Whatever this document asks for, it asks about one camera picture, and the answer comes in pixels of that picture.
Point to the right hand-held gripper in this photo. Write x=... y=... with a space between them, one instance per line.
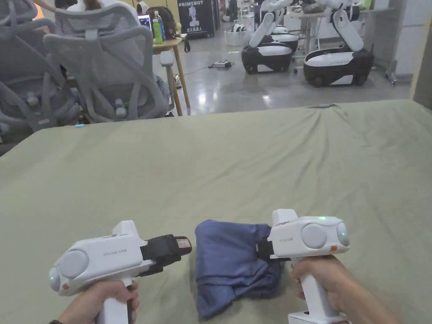
x=303 y=236

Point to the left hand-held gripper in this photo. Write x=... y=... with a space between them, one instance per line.
x=101 y=256

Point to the dark blue garment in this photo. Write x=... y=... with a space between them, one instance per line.
x=229 y=263

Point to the person's right forearm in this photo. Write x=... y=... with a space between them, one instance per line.
x=374 y=312

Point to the person's right hand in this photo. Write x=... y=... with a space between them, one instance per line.
x=337 y=283

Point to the person's left hand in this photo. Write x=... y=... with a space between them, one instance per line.
x=111 y=291

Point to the bed with pale green sheet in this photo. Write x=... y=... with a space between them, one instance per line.
x=216 y=168

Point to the white and black robot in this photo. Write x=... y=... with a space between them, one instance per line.
x=287 y=37
x=337 y=64
x=266 y=54

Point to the white power strip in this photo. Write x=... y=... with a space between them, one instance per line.
x=221 y=64

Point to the white storage box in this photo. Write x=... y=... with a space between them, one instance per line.
x=238 y=37

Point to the black standing banner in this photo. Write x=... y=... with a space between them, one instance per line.
x=195 y=17

